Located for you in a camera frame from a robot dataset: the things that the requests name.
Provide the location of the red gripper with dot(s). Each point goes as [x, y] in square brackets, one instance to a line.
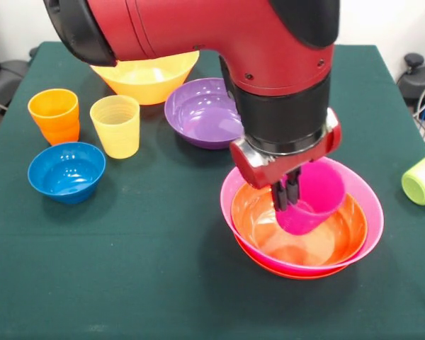
[269, 173]

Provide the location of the purple plastic cup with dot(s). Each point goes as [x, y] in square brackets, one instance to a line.
[322, 187]

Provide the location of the red plastic bowl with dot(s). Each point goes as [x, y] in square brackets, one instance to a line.
[290, 274]
[255, 219]

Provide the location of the large pink plastic bowl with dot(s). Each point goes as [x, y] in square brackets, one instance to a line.
[373, 216]

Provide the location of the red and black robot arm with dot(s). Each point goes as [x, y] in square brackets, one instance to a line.
[198, 32]

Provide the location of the purple plastic bowl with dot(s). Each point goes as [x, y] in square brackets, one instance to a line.
[198, 117]

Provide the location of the lime green plastic cup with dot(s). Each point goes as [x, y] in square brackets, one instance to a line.
[421, 184]

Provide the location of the dark green table cloth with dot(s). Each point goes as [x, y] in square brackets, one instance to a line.
[127, 265]

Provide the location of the large orange plastic bowl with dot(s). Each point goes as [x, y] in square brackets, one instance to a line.
[145, 85]

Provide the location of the yellow plastic cup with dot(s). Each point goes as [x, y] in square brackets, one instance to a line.
[117, 138]

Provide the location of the small blue plastic bowl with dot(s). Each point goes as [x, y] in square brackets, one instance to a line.
[65, 173]

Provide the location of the orange plastic cup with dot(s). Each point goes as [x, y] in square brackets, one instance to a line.
[53, 106]
[62, 136]

